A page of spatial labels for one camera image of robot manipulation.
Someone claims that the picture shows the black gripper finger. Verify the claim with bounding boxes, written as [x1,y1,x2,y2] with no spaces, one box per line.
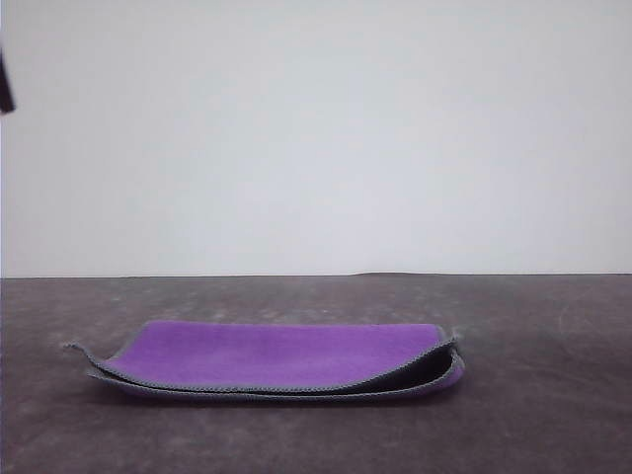
[0,47,18,117]

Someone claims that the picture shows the purple towel with grey hem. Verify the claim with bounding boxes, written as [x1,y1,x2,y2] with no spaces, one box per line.
[61,318,468,404]

